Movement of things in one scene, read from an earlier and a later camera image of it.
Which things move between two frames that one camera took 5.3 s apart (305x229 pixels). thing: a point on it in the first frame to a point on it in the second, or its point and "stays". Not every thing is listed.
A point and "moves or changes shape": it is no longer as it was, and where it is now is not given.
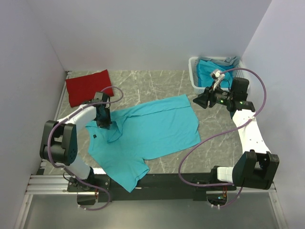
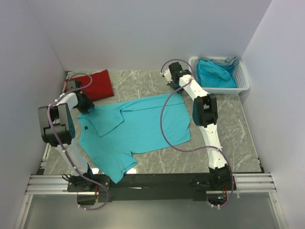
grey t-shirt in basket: [233, 61] stays
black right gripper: [208, 95] to [170, 84]
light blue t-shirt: [140, 130] moves or changes shape
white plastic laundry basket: [194, 74] to [242, 80]
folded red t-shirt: [83, 88] stays
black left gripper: [106, 124] to [89, 104]
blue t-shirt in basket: [205, 67] stays
